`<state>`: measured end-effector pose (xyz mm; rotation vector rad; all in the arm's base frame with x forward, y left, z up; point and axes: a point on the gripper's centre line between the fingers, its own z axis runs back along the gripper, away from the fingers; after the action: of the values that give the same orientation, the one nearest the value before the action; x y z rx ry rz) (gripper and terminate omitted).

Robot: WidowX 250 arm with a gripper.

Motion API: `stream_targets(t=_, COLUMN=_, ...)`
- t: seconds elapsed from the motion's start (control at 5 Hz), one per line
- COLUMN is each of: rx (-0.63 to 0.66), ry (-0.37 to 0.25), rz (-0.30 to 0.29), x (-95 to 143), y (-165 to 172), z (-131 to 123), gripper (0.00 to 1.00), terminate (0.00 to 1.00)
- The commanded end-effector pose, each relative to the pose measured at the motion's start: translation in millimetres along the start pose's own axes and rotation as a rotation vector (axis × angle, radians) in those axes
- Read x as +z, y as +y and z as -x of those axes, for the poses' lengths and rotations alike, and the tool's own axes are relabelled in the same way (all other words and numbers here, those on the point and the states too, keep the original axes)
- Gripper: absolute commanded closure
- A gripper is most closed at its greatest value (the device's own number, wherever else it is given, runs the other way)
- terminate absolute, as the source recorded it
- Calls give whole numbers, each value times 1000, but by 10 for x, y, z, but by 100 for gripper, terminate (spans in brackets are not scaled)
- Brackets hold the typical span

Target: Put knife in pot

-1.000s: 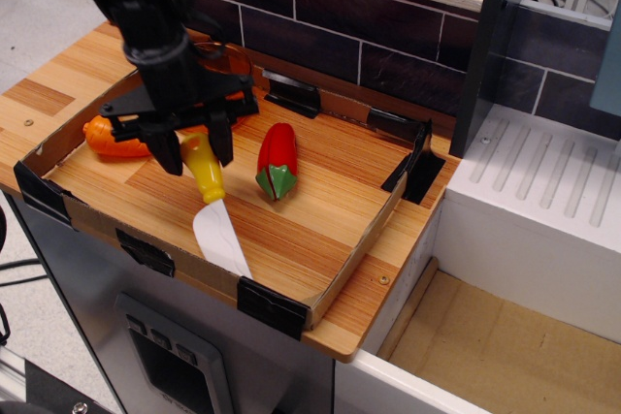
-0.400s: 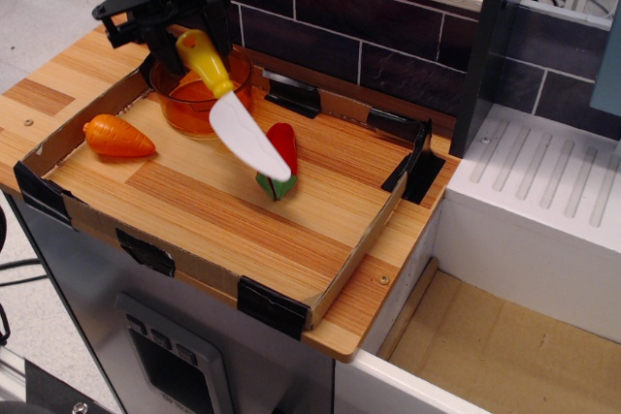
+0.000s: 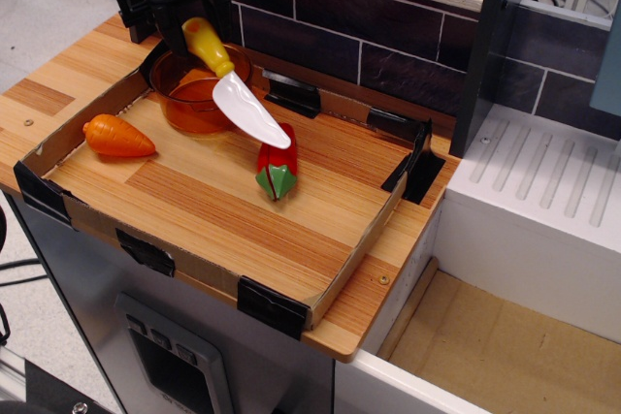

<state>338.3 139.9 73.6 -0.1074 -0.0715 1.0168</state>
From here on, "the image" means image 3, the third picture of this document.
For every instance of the yellow handled toy knife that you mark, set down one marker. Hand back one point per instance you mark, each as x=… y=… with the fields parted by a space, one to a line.
x=231 y=94

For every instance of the orange transparent plastic pot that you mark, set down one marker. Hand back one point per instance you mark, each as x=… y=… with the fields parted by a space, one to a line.
x=183 y=87

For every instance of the cardboard fence with black tape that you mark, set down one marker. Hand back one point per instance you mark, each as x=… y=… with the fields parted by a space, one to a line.
x=317 y=264

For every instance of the orange toy carrot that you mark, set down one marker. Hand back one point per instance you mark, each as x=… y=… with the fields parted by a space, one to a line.
x=109 y=135

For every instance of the red green toy pepper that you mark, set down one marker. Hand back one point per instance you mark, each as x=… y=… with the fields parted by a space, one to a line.
x=277 y=169

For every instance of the silver toy oven front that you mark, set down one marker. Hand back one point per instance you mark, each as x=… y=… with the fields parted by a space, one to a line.
x=164 y=347

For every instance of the white toy sink unit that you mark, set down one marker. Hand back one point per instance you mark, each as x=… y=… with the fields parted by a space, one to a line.
x=511 y=303

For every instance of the dark vertical post right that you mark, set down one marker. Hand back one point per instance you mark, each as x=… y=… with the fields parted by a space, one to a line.
x=467 y=122

